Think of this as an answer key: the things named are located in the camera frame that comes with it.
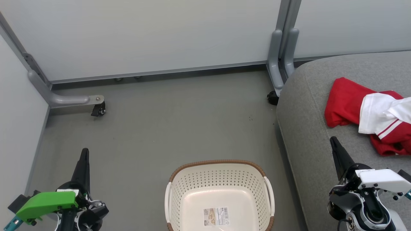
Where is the cream perforated laundry basket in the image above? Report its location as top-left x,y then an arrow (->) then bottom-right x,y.
164,159 -> 275,231

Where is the black caster wheel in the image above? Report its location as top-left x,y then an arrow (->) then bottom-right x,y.
91,102 -> 106,117
267,90 -> 280,106

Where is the paper label sticker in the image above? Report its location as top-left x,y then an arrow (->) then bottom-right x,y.
203,207 -> 230,227

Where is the grey partition support leg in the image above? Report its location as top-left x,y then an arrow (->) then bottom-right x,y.
267,30 -> 284,97
284,28 -> 300,77

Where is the long grey partition leg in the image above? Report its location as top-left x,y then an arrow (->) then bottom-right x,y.
22,53 -> 105,108

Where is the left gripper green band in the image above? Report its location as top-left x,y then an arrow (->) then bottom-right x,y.
16,148 -> 91,224

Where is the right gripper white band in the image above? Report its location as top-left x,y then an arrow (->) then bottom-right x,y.
330,136 -> 411,193

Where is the red and white shirt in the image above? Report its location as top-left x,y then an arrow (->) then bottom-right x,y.
324,77 -> 411,157

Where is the grey fabric sofa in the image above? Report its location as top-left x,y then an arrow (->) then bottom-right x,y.
276,51 -> 411,231

